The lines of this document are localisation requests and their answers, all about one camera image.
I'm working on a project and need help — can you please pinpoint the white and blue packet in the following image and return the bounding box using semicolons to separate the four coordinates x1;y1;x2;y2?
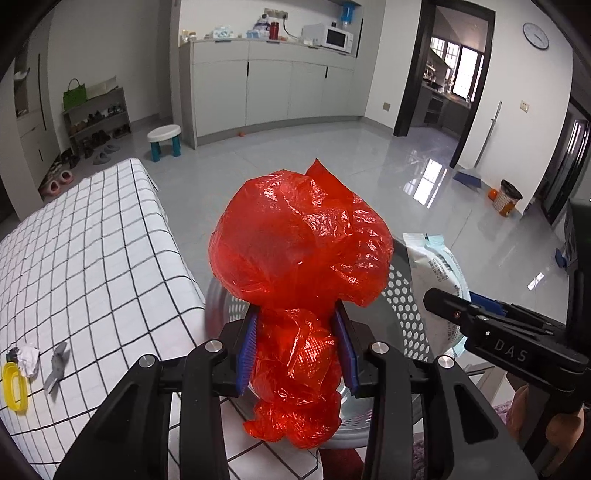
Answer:
403;232;472;358

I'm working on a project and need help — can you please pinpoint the grey cabinet counter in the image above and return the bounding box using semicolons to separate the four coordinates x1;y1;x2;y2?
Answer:
179;36;370;149

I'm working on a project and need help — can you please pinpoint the blue dustpan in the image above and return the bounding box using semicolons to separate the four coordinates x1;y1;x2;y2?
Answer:
453;167;483;190

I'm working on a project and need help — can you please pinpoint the grey perforated basket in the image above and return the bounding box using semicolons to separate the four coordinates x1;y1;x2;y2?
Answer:
204;240;467;450

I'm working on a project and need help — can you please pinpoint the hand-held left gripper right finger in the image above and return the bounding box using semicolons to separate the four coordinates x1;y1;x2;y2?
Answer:
333;300;539;480

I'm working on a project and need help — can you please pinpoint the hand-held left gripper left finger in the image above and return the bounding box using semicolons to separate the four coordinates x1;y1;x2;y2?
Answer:
53;307;258;480

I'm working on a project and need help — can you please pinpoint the grey tall shelf unit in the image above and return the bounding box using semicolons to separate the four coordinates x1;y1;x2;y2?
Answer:
0;46;51;222

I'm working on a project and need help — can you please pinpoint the grey broom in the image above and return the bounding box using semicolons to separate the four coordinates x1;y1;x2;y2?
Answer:
473;102;502;169

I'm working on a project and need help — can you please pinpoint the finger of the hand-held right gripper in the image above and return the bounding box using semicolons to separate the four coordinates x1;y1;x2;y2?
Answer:
470;293;561;330
423;287;490;334

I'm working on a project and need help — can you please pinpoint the black door frame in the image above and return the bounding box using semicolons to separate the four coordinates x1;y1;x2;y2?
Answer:
393;0;497;169

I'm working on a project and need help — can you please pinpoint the grey torn wrapper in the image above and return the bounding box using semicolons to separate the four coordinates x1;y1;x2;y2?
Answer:
45;342;70;395

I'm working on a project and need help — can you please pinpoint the black checked white tablecloth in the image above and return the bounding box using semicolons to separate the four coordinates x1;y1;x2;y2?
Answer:
0;158;324;480

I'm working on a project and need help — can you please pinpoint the grey shoe rack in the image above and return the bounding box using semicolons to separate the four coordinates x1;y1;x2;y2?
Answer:
62;87;132;155

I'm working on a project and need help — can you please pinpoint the white microwave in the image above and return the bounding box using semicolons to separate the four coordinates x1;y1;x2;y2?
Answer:
322;27;355;52

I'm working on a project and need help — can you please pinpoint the red plastic bag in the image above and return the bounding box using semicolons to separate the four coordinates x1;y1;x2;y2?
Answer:
208;158;394;450

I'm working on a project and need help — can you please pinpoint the green handbag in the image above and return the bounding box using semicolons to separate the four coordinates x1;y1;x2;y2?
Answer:
63;78;88;110

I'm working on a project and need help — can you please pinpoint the white box appliance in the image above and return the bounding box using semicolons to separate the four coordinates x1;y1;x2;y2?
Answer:
301;24;329;47

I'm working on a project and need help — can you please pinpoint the yellow plastic ring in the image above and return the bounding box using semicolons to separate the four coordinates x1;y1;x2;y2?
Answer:
2;361;29;411

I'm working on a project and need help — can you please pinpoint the round wall clock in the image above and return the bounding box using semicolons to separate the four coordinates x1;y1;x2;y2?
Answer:
523;22;550;50

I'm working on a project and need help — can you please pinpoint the white paper bag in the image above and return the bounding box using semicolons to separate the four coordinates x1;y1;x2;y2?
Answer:
87;78;118;100

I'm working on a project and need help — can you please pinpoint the person's right hand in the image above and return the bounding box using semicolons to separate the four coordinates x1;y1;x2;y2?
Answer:
509;384;583;472

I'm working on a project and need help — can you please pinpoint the crumpled white paper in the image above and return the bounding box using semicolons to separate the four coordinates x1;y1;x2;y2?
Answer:
17;345;41;379

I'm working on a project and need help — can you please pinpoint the white stool with teal legs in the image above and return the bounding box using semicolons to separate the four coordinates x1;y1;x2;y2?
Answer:
147;124;183;162

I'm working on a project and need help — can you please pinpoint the pair of grey slippers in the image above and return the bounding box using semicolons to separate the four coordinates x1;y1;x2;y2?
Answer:
92;144;121;165

